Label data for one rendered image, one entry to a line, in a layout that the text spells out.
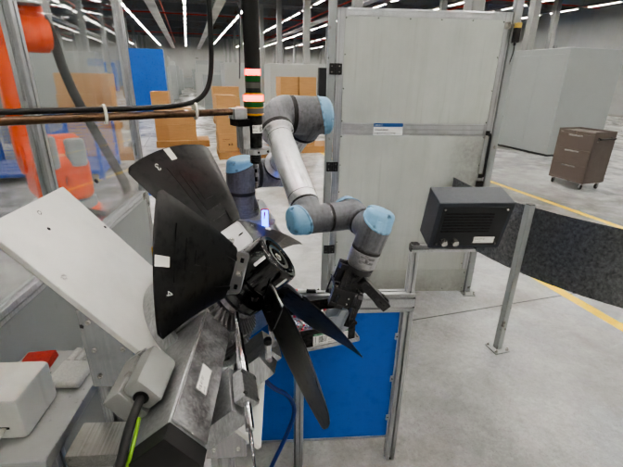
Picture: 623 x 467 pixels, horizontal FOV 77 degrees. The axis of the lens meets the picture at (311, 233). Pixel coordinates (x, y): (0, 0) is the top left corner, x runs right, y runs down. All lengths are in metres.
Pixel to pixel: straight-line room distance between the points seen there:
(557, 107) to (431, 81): 7.69
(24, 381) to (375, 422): 1.34
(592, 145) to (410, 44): 5.02
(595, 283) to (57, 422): 2.34
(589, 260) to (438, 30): 1.61
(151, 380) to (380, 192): 2.39
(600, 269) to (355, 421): 1.45
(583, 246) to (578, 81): 8.43
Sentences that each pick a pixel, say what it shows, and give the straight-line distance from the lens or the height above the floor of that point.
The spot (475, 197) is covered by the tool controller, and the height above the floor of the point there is 1.24.
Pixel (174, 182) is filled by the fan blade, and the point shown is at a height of 1.38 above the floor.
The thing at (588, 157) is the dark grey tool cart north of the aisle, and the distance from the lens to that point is 7.46.
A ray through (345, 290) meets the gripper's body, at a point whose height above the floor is 1.11.
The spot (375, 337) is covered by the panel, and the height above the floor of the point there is 0.66.
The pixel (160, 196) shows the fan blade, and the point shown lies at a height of 1.43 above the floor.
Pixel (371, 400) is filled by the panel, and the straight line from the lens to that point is 1.83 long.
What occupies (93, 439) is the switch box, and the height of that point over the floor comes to 0.84.
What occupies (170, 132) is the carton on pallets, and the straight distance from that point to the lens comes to 10.08.
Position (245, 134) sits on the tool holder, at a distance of 0.89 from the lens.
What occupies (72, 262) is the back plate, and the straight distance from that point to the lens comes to 0.90.
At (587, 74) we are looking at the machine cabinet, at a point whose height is 1.74.
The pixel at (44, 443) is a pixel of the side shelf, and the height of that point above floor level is 0.86.
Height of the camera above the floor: 1.60
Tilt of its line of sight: 22 degrees down
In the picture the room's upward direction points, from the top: 1 degrees clockwise
